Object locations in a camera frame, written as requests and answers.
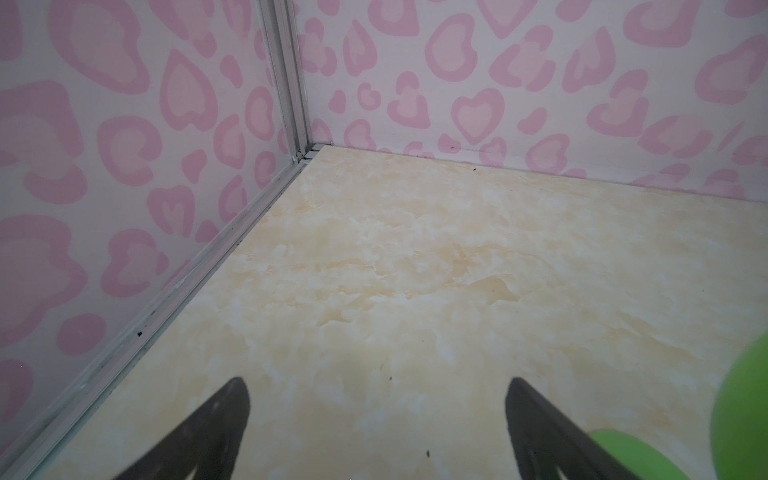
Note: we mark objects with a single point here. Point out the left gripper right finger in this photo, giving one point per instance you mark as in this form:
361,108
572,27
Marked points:
548,445

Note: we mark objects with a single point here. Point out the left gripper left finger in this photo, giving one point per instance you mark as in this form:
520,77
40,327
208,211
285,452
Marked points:
205,445

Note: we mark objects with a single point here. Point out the green wine glass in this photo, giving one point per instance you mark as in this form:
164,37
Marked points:
738,428

